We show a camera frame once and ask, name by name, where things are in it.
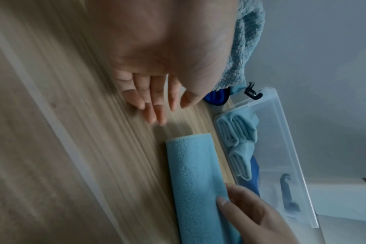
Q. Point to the person's left hand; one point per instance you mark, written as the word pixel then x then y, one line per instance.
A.
pixel 165 43

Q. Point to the person's right hand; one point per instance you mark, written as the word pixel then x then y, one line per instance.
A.
pixel 255 219

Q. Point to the dark blue towel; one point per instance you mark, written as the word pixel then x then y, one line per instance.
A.
pixel 254 176

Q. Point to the clear plastic storage box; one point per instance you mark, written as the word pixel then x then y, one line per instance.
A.
pixel 285 147

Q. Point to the grey striped towel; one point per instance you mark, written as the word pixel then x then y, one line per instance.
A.
pixel 246 40

